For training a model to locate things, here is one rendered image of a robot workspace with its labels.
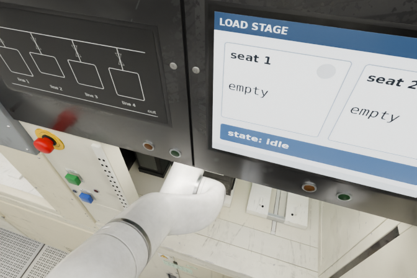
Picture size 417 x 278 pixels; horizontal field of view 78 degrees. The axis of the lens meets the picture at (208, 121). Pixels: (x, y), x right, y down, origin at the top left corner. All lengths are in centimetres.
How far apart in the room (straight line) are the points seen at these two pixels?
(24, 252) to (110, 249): 183
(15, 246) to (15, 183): 97
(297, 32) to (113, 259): 33
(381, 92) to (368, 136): 6
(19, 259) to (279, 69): 208
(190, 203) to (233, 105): 27
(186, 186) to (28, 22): 43
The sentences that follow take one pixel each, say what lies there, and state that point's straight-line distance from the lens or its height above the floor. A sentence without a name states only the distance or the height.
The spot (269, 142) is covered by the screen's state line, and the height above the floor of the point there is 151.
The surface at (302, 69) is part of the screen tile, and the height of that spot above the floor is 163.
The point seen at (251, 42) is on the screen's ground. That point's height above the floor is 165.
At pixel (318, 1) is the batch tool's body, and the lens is 25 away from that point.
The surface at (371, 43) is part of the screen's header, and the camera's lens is 27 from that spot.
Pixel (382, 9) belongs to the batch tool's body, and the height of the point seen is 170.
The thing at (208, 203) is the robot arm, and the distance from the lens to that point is 56.
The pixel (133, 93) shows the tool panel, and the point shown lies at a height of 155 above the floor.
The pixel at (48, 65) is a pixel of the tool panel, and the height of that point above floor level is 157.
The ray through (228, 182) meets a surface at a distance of 87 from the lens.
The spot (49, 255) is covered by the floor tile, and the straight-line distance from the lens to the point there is 212.
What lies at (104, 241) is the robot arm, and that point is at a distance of 40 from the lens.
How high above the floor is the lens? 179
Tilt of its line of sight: 46 degrees down
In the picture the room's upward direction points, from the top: straight up
